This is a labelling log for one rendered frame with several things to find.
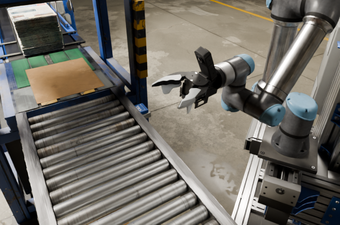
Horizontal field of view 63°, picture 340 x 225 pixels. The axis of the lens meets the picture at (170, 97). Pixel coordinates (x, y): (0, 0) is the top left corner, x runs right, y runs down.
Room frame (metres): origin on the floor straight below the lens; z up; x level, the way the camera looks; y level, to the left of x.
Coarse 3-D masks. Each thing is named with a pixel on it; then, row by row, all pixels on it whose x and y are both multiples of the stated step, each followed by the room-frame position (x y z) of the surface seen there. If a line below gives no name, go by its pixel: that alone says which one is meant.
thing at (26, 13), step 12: (12, 12) 2.03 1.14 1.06; (24, 12) 2.03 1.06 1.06; (36, 12) 2.03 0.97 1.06; (48, 12) 2.03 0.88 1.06; (24, 24) 1.86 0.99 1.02; (36, 24) 1.90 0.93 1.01; (48, 24) 1.94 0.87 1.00; (24, 36) 1.85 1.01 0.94; (36, 36) 1.90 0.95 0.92; (48, 36) 1.93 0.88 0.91; (60, 36) 1.98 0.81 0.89; (24, 48) 1.84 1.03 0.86; (36, 48) 1.88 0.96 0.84; (48, 48) 1.92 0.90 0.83; (60, 48) 1.97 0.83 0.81
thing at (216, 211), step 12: (120, 96) 1.30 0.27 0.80; (132, 108) 1.18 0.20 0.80; (144, 120) 1.08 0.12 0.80; (156, 132) 0.99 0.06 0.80; (156, 144) 0.91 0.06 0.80; (168, 156) 0.84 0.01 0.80; (180, 168) 0.77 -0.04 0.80; (192, 180) 0.71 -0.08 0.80; (204, 192) 0.66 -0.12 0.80; (204, 204) 0.61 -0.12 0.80; (216, 204) 0.61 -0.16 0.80; (216, 216) 0.56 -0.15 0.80; (228, 216) 0.56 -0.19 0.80
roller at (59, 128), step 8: (104, 112) 1.15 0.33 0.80; (112, 112) 1.16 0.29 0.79; (120, 112) 1.17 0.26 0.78; (72, 120) 1.08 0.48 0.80; (80, 120) 1.08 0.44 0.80; (88, 120) 1.09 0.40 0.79; (96, 120) 1.11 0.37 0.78; (48, 128) 1.02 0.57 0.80; (56, 128) 1.02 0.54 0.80; (64, 128) 1.03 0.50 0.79; (72, 128) 1.05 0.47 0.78; (40, 136) 0.98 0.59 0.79; (48, 136) 0.99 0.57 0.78
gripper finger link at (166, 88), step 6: (162, 78) 0.69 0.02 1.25; (168, 78) 0.69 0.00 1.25; (174, 78) 0.69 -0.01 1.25; (180, 78) 0.70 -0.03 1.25; (156, 84) 0.67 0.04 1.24; (162, 84) 0.68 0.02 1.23; (168, 84) 0.70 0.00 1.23; (174, 84) 0.70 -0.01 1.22; (180, 84) 0.71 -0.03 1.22; (162, 90) 0.70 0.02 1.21; (168, 90) 0.70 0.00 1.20
